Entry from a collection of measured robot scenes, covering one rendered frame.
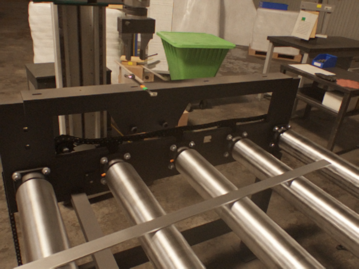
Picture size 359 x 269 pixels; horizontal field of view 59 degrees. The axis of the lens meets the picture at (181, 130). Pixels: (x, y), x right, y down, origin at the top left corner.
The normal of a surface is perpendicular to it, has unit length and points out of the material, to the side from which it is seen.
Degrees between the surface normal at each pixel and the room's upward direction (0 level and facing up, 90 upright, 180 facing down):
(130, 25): 90
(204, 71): 101
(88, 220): 0
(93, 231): 0
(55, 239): 14
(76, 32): 90
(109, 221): 0
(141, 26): 90
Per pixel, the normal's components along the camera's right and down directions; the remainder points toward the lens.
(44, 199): 0.30, -0.90
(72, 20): 0.57, 0.41
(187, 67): 0.33, 0.60
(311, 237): 0.10, -0.90
